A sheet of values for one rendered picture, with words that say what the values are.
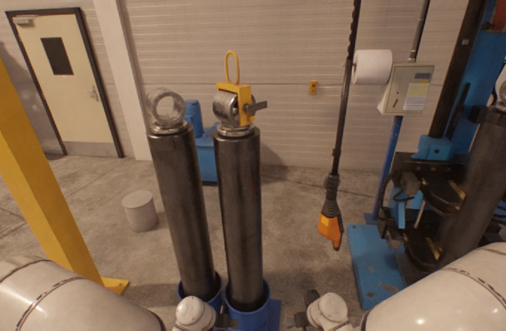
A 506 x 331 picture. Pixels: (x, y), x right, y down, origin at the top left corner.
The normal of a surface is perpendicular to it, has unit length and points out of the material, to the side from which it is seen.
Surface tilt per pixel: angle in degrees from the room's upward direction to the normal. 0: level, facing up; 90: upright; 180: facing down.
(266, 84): 90
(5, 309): 39
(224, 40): 90
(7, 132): 90
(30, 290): 6
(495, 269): 5
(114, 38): 90
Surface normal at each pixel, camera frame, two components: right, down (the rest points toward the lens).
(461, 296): -0.15, -0.82
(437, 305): -0.50, -0.74
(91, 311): 0.46, -0.80
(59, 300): 0.04, -0.89
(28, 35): -0.17, 0.48
